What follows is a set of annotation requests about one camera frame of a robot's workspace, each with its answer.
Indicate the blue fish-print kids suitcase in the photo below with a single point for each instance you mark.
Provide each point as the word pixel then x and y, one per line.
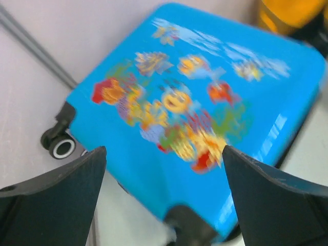
pixel 168 99

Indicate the yellow plastic basket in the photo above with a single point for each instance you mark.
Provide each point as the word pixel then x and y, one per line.
pixel 291 18

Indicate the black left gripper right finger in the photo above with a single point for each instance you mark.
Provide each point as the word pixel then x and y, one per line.
pixel 272 206

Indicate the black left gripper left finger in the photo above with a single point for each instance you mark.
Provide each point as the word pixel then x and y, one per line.
pixel 55 208

